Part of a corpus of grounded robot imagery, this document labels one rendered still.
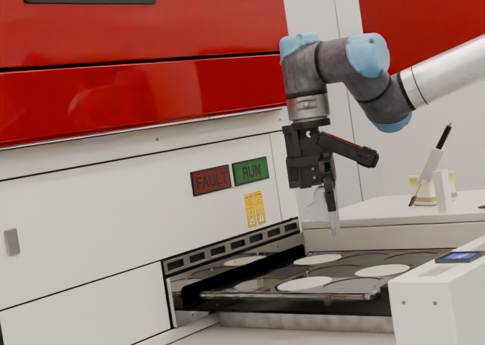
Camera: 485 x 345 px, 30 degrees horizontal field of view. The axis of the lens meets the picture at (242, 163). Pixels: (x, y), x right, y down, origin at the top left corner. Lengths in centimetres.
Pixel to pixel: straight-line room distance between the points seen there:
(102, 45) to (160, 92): 15
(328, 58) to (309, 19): 330
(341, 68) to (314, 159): 17
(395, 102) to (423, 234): 36
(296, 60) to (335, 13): 351
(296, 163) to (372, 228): 38
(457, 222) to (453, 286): 60
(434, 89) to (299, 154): 26
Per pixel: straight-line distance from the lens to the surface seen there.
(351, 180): 502
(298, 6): 480
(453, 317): 126
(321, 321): 163
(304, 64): 159
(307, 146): 162
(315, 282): 165
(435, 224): 186
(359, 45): 154
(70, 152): 155
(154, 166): 169
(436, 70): 162
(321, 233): 200
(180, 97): 169
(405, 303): 128
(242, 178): 187
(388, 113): 164
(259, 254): 189
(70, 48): 152
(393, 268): 169
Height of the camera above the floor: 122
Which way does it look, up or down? 3 degrees down
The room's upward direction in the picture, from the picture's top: 8 degrees counter-clockwise
